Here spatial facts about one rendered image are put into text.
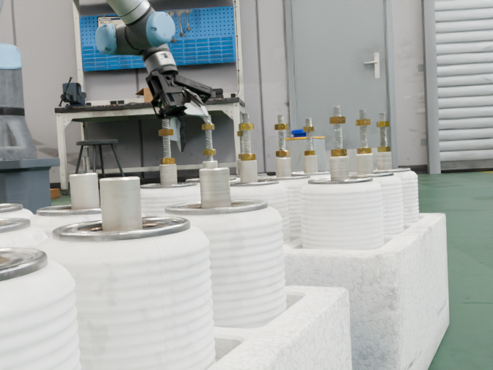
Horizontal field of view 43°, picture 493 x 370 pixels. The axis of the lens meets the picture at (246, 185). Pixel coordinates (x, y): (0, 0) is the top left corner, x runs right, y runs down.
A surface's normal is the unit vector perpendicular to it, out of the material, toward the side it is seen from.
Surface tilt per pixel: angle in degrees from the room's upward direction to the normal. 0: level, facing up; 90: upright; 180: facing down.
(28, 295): 57
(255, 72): 90
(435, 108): 90
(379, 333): 90
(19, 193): 90
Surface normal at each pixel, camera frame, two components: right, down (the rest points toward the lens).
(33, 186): 1.00, -0.05
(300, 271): -0.42, 0.07
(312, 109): -0.07, 0.06
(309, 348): 0.91, -0.03
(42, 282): 0.62, -0.76
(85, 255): -0.17, -0.49
